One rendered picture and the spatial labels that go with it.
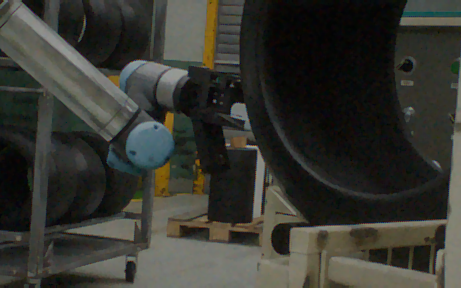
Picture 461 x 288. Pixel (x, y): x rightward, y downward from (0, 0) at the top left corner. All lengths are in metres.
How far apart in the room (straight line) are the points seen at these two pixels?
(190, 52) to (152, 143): 9.82
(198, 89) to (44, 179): 3.23
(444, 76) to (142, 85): 0.63
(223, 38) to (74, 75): 9.73
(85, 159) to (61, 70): 3.78
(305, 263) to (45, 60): 0.95
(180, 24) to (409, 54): 9.42
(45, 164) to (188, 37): 6.70
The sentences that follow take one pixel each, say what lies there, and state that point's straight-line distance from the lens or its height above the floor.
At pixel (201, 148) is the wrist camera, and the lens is 1.73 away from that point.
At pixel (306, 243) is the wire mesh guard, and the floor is 0.99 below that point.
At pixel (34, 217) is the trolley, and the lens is 4.97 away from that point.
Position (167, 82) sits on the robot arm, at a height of 1.10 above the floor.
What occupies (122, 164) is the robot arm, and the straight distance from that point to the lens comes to 1.82.
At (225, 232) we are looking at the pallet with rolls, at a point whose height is 0.08.
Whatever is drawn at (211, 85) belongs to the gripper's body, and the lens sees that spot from 1.70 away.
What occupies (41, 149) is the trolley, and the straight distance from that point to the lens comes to 4.93.
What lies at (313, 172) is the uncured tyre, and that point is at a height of 1.00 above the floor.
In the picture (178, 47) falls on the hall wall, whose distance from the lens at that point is 11.55.
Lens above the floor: 1.09
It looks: 3 degrees down
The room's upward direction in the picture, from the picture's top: 4 degrees clockwise
